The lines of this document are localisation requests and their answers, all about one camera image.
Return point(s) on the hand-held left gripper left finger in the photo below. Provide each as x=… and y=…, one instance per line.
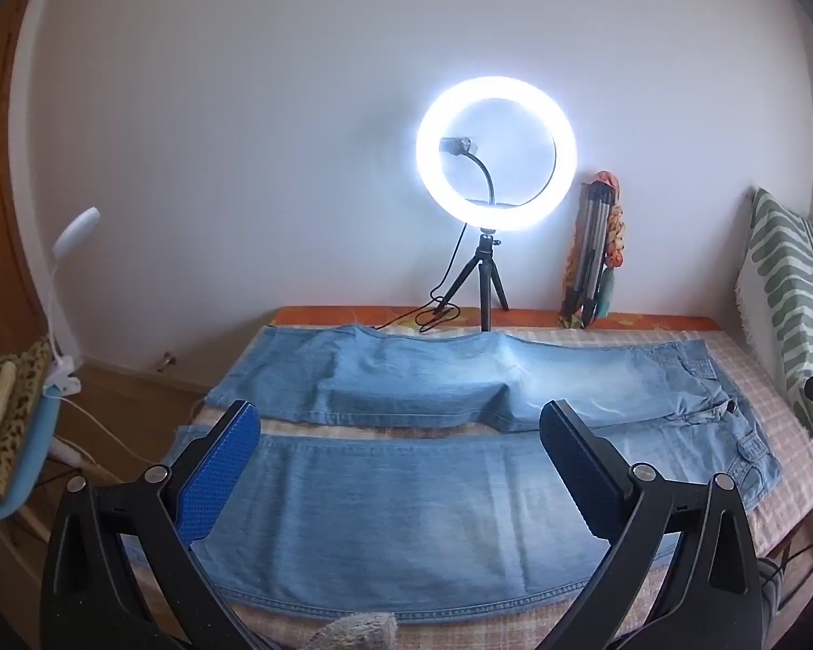
x=220, y=474

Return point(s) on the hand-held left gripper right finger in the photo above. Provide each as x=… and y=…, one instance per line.
x=586, y=474

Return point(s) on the blue denim pants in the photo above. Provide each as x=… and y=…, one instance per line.
x=393, y=508

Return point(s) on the beige plaid bed blanket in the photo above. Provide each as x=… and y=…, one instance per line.
x=752, y=379

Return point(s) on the green striped pillow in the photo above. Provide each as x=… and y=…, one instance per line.
x=786, y=284

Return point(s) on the metal door stopper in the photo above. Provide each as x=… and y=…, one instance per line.
x=166, y=361

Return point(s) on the light blue chair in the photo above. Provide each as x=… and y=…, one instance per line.
x=37, y=447

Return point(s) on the orange bed sheet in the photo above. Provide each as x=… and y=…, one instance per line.
x=325, y=316

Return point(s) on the grey fuzzy cloth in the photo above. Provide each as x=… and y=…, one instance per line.
x=352, y=633

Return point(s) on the leopard print cloth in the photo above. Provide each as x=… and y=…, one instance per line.
x=27, y=393

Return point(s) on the folded silver tripod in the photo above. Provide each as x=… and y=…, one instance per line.
x=593, y=244

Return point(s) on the orange patterned cloth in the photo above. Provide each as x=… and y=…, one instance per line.
x=616, y=230

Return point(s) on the white clip lamp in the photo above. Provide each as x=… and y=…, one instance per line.
x=78, y=223

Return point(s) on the black gooseneck phone holder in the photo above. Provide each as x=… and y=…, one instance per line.
x=488, y=179

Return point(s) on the brown wooden wardrobe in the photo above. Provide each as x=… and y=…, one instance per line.
x=0, y=216

